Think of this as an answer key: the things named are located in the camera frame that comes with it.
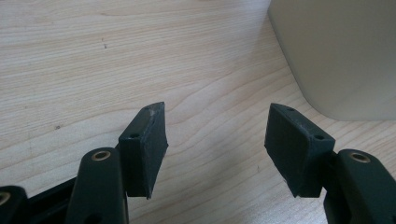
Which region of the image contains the cream square container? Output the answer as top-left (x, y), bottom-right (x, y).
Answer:
top-left (267, 0), bottom-right (396, 122)

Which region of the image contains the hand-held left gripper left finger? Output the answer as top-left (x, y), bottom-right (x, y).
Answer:
top-left (118, 101), bottom-right (170, 201)

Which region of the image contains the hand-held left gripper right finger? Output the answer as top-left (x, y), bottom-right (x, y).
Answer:
top-left (263, 103), bottom-right (337, 199)

